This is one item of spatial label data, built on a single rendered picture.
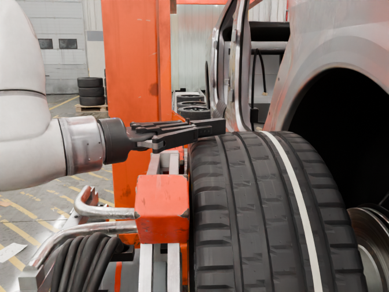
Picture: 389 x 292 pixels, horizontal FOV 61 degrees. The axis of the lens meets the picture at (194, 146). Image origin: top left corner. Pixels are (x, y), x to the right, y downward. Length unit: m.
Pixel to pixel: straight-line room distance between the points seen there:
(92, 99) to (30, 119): 8.60
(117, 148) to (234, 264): 0.24
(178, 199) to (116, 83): 0.66
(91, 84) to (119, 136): 8.55
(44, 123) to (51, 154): 0.05
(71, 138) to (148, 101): 0.58
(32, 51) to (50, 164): 0.17
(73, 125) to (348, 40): 0.48
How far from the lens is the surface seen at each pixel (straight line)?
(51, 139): 0.50
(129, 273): 0.74
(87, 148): 0.51
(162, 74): 2.98
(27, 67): 0.53
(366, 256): 0.82
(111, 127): 0.53
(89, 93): 9.07
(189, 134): 0.56
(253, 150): 0.59
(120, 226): 0.69
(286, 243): 0.49
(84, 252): 0.57
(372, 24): 0.60
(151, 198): 0.47
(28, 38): 0.56
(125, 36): 1.06
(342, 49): 0.67
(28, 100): 0.52
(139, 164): 1.11
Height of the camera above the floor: 1.33
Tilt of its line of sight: 15 degrees down
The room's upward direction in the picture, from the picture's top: straight up
